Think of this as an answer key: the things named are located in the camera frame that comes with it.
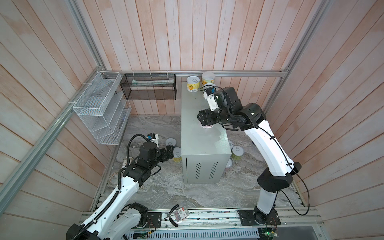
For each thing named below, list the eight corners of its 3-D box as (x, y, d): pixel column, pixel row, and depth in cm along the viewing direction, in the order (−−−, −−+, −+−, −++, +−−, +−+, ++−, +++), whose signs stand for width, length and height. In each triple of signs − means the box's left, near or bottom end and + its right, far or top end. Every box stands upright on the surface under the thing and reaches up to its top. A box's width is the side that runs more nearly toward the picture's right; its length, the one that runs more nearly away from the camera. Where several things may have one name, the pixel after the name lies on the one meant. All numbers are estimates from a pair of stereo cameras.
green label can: (231, 159, 97) (233, 155, 93) (229, 150, 102) (231, 145, 97) (242, 159, 97) (244, 155, 93) (239, 150, 102) (242, 145, 97)
